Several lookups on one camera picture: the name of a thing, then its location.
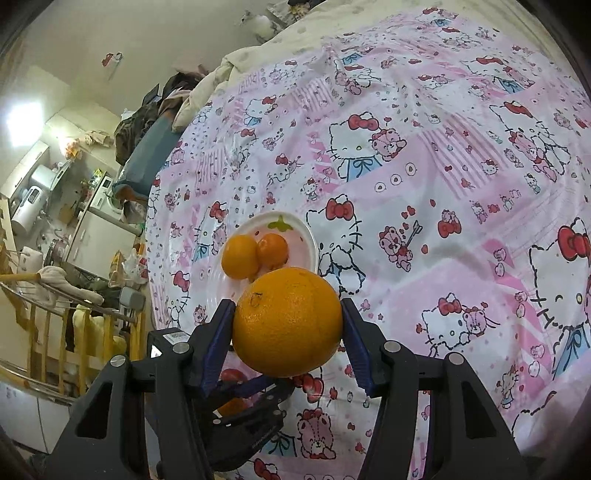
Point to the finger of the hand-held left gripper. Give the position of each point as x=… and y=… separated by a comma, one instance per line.
x=249, y=438
x=272, y=392

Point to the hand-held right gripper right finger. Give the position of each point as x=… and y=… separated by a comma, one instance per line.
x=358, y=350

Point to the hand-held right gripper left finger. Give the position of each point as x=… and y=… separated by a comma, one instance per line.
x=217, y=350

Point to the red cherry tomato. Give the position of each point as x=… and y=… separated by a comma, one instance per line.
x=231, y=374

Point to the small mandarin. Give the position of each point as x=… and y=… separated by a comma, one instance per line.
x=233, y=406

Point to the large orange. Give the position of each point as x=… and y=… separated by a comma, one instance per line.
x=288, y=323

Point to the white plate with strawberry print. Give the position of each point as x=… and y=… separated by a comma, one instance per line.
x=298, y=240

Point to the grey stool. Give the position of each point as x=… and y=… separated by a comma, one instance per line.
x=131, y=300

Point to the yellow plush toy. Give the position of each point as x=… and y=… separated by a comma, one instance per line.
x=94, y=327

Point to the yellow-orange mandarin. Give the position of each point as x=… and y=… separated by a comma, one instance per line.
x=239, y=257

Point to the deep orange mandarin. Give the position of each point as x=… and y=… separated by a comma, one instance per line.
x=273, y=251

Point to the white refrigerator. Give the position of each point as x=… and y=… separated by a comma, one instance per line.
x=104, y=242

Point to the wooden railing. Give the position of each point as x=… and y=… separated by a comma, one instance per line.
x=46, y=332

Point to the white mop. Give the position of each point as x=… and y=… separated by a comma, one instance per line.
x=55, y=277

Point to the blue cushion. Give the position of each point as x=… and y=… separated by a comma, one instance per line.
x=147, y=157

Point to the pink cartoon printed bedsheet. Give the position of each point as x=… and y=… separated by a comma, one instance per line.
x=438, y=184

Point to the white water heater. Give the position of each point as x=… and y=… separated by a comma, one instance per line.
x=30, y=203

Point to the pile of dark clothes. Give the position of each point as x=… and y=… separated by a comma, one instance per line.
x=134, y=124

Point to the cream duvet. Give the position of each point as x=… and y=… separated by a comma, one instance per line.
x=258, y=55

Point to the white plush toy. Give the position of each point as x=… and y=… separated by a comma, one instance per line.
x=258, y=23

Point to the red wall decoration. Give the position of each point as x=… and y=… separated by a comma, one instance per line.
x=111, y=59

